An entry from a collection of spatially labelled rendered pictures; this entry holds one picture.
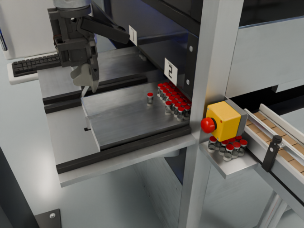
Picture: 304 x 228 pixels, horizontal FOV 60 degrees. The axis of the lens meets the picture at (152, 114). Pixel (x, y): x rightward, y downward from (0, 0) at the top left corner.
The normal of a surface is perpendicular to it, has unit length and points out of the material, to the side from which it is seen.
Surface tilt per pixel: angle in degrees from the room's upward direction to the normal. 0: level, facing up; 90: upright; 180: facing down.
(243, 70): 90
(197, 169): 90
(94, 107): 0
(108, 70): 0
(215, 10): 90
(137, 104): 0
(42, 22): 90
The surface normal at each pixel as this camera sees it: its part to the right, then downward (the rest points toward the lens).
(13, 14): 0.45, 0.54
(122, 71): 0.00, -0.79
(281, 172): -0.91, 0.25
